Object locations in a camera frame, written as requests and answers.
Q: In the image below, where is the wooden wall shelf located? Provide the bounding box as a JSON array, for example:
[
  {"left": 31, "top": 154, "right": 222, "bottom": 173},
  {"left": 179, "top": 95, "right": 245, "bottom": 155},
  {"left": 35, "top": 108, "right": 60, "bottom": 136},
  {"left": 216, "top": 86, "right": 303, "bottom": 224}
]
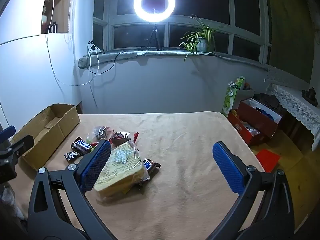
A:
[{"left": 41, "top": 0, "right": 71, "bottom": 34}]

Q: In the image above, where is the large Snickers bar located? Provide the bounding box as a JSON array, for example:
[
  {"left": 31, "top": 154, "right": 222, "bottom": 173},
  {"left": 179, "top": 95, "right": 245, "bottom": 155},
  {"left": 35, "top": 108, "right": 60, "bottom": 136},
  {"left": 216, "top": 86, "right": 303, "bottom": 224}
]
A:
[{"left": 71, "top": 137, "right": 93, "bottom": 155}]

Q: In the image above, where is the white cable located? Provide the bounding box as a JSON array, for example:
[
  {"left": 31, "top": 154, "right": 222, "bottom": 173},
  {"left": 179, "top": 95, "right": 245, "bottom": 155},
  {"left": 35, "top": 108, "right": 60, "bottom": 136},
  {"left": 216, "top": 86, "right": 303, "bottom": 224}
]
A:
[{"left": 44, "top": 0, "right": 101, "bottom": 87}]

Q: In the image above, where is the white ring light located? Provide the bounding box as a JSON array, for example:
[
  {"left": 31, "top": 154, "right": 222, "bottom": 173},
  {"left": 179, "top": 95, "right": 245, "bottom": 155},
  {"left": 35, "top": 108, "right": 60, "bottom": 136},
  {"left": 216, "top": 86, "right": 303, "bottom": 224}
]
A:
[{"left": 133, "top": 0, "right": 176, "bottom": 23}]

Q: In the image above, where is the black patterned candy packet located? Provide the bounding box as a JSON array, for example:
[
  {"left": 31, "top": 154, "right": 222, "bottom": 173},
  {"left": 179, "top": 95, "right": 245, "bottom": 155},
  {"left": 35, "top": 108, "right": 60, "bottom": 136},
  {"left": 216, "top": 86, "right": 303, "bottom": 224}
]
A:
[{"left": 64, "top": 151, "right": 81, "bottom": 162}]

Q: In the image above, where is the clear dark dates packet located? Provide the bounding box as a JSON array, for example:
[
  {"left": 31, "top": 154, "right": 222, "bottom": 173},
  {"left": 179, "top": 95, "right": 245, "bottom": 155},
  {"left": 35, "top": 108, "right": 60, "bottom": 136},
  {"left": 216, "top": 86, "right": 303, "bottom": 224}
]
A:
[{"left": 92, "top": 126, "right": 114, "bottom": 141}]

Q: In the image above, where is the red paper sheet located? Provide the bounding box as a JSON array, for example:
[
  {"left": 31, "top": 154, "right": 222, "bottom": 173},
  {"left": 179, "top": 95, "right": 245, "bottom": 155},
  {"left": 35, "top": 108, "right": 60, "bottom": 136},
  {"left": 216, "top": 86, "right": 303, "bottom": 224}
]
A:
[{"left": 256, "top": 149, "right": 280, "bottom": 173}]

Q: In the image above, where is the potted spider plant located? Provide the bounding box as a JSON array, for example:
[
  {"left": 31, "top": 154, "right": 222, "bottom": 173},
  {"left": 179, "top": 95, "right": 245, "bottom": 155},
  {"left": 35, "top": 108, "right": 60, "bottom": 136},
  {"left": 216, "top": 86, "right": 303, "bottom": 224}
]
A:
[{"left": 180, "top": 15, "right": 223, "bottom": 61}]

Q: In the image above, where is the white power strip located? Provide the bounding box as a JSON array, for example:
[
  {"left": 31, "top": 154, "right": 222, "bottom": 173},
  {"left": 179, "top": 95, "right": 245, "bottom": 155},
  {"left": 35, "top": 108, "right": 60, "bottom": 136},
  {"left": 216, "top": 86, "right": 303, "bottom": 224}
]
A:
[{"left": 87, "top": 43, "right": 101, "bottom": 54}]

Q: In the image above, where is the brown cardboard box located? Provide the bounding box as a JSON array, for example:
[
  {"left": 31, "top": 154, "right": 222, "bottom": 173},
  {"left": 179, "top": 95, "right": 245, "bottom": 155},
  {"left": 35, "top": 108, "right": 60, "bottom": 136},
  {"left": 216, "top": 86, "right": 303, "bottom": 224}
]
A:
[{"left": 12, "top": 103, "right": 80, "bottom": 170}]

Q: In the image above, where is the white lace cloth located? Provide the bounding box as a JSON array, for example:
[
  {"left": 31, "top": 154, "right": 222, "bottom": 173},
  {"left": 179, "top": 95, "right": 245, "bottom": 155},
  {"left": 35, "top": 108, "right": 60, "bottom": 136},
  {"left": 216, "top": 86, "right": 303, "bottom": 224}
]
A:
[{"left": 268, "top": 83, "right": 319, "bottom": 152}]

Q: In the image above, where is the green carton box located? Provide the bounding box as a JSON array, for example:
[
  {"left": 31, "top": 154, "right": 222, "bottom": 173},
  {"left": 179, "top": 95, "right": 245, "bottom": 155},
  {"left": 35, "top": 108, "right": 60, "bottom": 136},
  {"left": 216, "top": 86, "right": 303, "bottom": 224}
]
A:
[{"left": 221, "top": 76, "right": 246, "bottom": 117}]

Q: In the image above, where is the small Snickers bar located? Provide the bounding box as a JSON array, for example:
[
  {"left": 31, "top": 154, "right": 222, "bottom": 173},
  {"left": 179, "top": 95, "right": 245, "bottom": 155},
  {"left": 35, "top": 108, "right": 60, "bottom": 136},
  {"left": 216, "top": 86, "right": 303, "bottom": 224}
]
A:
[{"left": 143, "top": 158, "right": 161, "bottom": 175}]

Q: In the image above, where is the red storage box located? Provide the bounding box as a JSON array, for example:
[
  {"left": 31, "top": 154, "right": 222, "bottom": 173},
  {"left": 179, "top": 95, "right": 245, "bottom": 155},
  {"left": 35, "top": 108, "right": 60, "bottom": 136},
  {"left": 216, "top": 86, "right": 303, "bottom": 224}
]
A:
[{"left": 227, "top": 98, "right": 282, "bottom": 146}]

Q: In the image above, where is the black cable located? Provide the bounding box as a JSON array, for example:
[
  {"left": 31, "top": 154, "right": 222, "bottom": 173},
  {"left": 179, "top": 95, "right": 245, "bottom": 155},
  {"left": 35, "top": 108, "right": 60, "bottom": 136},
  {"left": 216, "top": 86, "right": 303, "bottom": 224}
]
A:
[{"left": 87, "top": 50, "right": 128, "bottom": 75}]

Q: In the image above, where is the packaged sliced bread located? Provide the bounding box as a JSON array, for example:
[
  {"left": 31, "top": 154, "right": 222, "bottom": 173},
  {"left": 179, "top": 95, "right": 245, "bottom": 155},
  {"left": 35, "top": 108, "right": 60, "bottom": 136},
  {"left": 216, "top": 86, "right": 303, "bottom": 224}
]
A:
[{"left": 94, "top": 140, "right": 150, "bottom": 198}]

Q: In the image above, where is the red dried plum packet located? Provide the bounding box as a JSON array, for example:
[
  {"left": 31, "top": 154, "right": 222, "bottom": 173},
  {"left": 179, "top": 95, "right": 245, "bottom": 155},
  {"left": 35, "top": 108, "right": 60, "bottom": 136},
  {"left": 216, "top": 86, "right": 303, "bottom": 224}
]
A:
[{"left": 110, "top": 132, "right": 131, "bottom": 147}]

